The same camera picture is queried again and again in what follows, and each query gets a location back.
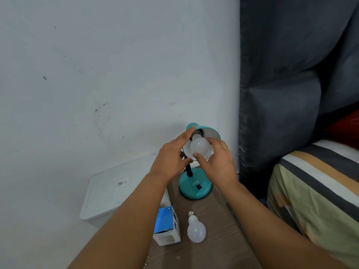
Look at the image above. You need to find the teal desk lamp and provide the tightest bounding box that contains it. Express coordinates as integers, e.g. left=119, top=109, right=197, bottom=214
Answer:
left=178, top=122, right=221, bottom=200

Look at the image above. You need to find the person's left forearm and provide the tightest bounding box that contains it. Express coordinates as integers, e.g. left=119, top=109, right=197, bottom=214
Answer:
left=67, top=173, right=172, bottom=269

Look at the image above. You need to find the person's right forearm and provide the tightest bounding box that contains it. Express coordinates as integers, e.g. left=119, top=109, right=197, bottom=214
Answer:
left=220, top=180, right=348, bottom=269

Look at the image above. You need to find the white plastic storage box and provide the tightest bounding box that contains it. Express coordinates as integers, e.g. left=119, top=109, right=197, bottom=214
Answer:
left=84, top=190, right=172, bottom=230

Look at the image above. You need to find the white light bulb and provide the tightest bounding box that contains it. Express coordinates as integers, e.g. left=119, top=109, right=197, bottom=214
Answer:
left=187, top=211, right=207, bottom=244
left=190, top=131, right=214, bottom=160

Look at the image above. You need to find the blue white bulb carton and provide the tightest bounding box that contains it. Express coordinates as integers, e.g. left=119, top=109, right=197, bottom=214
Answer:
left=153, top=206, right=181, bottom=247

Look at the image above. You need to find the red pillow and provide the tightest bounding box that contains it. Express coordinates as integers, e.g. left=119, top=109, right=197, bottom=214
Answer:
left=325, top=109, right=359, bottom=150

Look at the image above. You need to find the white storage box lid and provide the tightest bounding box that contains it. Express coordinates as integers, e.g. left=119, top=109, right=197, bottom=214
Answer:
left=79, top=154, right=157, bottom=222

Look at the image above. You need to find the person's right hand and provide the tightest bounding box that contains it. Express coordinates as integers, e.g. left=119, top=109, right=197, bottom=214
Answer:
left=192, top=137, right=241, bottom=192

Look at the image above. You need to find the person's left hand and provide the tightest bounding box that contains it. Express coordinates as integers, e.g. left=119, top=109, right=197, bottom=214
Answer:
left=148, top=126, right=197, bottom=186

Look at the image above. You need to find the striped pillow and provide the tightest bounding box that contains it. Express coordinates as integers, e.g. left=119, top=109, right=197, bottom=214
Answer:
left=266, top=139, right=359, bottom=268

